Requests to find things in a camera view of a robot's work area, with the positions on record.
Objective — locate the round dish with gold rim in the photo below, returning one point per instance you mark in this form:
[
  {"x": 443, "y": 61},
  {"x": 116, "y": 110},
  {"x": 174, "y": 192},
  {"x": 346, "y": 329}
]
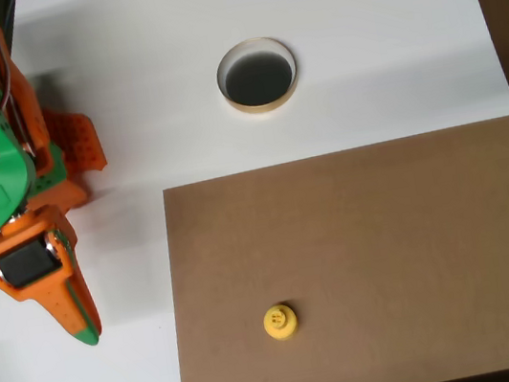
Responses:
[{"x": 258, "y": 79}]

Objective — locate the brown fibreboard sheet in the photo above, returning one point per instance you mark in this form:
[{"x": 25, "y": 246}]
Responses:
[{"x": 366, "y": 255}]

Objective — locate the small yellow plastic piece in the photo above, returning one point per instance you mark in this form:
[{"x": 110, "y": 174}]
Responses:
[{"x": 280, "y": 322}]

